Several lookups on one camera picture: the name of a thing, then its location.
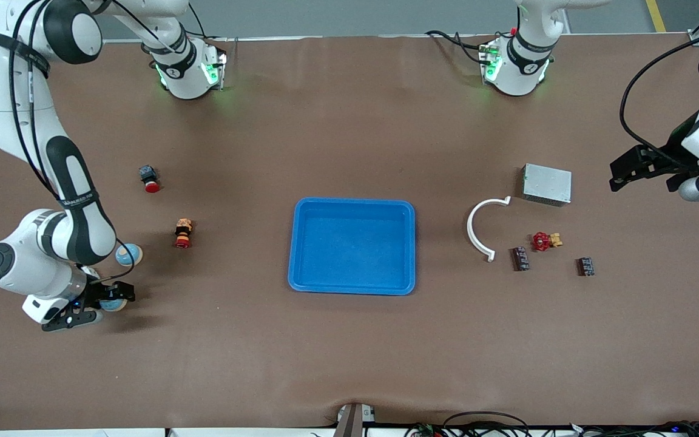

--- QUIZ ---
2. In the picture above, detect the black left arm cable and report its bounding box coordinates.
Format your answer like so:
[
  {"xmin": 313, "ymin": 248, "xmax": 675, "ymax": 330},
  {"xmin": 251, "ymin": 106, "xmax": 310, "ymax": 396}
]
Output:
[{"xmin": 620, "ymin": 30, "xmax": 699, "ymax": 168}]

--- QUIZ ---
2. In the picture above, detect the black cable bundle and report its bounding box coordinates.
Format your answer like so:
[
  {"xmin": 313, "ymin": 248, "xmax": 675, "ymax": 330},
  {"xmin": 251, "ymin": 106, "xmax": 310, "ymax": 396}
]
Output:
[{"xmin": 404, "ymin": 412, "xmax": 699, "ymax": 437}]

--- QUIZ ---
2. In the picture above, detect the black base power cable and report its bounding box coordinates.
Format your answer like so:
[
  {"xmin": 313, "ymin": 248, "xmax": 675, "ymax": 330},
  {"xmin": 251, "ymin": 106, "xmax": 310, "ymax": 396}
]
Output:
[{"xmin": 425, "ymin": 29, "xmax": 490, "ymax": 64}]

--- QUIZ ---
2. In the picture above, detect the white curved plastic clamp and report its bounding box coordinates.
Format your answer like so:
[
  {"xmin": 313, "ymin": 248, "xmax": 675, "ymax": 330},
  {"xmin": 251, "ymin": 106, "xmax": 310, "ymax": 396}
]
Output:
[{"xmin": 467, "ymin": 195, "xmax": 512, "ymax": 263}]

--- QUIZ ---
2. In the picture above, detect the red valve brass fitting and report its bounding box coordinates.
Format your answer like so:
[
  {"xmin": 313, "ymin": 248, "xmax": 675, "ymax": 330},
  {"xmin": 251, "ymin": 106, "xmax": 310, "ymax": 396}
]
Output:
[{"xmin": 531, "ymin": 231, "xmax": 564, "ymax": 252}]

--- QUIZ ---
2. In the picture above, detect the blue plastic tray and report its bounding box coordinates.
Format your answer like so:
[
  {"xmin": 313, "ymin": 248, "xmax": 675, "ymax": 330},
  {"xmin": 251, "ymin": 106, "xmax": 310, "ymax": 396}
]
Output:
[{"xmin": 288, "ymin": 197, "xmax": 417, "ymax": 296}]

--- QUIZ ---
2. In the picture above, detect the brown table mat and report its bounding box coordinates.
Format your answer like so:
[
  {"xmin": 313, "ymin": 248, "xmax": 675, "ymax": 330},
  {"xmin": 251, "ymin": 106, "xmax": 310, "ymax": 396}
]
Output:
[{"xmin": 0, "ymin": 33, "xmax": 699, "ymax": 432}]

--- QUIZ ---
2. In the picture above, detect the grey camera stand post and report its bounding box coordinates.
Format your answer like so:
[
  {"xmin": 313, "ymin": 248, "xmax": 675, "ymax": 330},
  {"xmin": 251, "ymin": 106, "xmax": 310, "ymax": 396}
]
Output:
[{"xmin": 334, "ymin": 403, "xmax": 376, "ymax": 437}]

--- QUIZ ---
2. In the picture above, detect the grey metal box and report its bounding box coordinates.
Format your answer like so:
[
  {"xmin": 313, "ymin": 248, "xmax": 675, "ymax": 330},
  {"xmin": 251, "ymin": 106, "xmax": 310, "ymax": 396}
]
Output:
[{"xmin": 521, "ymin": 163, "xmax": 573, "ymax": 208}]

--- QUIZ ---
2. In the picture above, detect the red yellow emergency stop button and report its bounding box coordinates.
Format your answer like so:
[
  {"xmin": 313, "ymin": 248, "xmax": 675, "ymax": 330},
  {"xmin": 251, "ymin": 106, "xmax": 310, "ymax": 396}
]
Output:
[{"xmin": 174, "ymin": 218, "xmax": 194, "ymax": 249}]

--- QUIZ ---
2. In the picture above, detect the red push button black base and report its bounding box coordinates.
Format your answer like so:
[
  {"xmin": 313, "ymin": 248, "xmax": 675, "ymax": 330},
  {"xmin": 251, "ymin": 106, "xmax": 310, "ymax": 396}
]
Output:
[{"xmin": 139, "ymin": 165, "xmax": 161, "ymax": 194}]

